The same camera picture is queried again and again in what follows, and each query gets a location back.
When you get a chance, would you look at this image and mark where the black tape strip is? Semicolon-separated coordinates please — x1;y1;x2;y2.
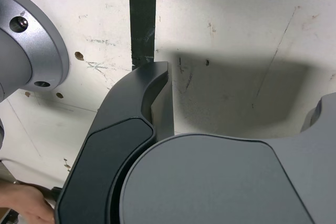
128;0;158;70

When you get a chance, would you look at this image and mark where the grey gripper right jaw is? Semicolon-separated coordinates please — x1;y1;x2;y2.
119;94;336;224

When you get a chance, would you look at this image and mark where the person's hand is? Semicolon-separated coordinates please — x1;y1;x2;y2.
0;183;55;224

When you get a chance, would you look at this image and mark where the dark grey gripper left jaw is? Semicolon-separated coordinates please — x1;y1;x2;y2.
54;61;175;224

